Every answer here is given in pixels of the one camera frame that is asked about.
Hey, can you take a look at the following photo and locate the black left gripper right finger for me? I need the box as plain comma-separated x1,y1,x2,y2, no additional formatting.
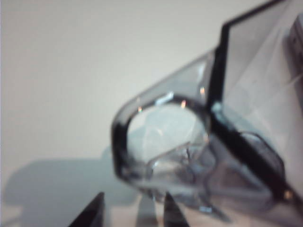
162,191,190,227

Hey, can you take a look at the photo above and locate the transparent grey octagonal handled cup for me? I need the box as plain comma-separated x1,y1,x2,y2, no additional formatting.
111,0,303,223

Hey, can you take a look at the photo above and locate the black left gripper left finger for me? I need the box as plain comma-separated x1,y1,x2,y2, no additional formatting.
67,191,105,227

